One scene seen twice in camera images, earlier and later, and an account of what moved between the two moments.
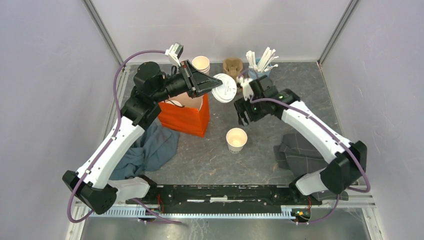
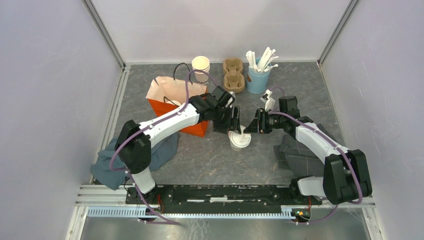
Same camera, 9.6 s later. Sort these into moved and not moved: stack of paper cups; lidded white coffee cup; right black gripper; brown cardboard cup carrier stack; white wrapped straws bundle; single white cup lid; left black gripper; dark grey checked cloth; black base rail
Moved: single white cup lid; left black gripper; right black gripper
Not moved: brown cardboard cup carrier stack; lidded white coffee cup; black base rail; stack of paper cups; white wrapped straws bundle; dark grey checked cloth
